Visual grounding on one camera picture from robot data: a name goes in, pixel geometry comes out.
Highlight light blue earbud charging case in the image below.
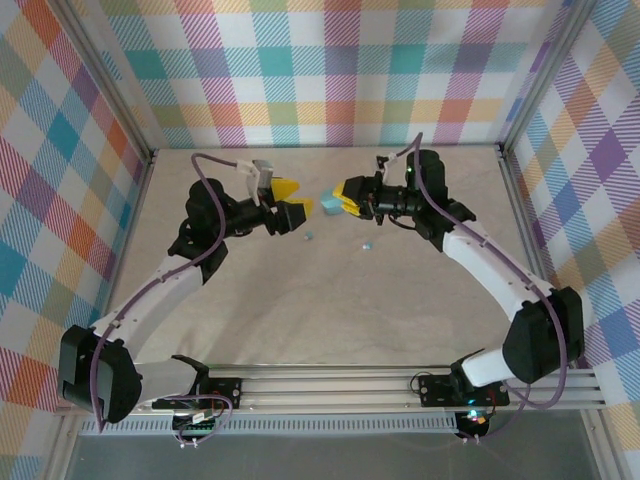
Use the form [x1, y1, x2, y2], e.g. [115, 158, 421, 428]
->
[318, 188, 346, 217]

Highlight green terminal circuit board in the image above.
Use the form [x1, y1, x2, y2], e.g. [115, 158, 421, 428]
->
[172, 409, 225, 437]

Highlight small circuit board with LED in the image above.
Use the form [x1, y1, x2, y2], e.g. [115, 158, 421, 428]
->
[457, 408, 491, 427]

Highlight grey metal shelf plate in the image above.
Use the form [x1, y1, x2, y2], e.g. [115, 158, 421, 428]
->
[64, 433, 601, 480]

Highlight thin black cable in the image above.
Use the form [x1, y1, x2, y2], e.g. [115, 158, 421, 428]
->
[392, 213, 431, 234]

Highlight aluminium frame side rail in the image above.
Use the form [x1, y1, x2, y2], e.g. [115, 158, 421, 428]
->
[44, 149, 159, 480]
[494, 143, 626, 480]

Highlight aluminium frame post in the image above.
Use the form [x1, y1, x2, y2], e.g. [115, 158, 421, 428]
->
[58, 0, 156, 164]
[497, 0, 596, 156]

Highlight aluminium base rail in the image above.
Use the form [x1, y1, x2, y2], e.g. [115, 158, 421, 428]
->
[132, 363, 609, 414]

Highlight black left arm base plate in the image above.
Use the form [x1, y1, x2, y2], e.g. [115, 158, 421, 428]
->
[208, 377, 245, 409]

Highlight short thin purple cable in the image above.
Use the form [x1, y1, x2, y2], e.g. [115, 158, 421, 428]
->
[172, 394, 236, 449]

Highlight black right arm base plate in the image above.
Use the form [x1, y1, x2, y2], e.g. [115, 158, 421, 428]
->
[417, 373, 511, 407]

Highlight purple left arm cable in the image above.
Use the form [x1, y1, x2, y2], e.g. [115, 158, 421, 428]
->
[92, 152, 244, 439]

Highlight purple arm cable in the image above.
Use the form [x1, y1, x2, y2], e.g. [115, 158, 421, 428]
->
[92, 152, 244, 439]
[389, 132, 571, 444]

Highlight grey slotted cable duct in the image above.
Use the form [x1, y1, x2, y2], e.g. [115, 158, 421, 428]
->
[79, 417, 460, 437]

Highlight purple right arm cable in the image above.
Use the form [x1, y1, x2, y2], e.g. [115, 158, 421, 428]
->
[389, 132, 571, 444]

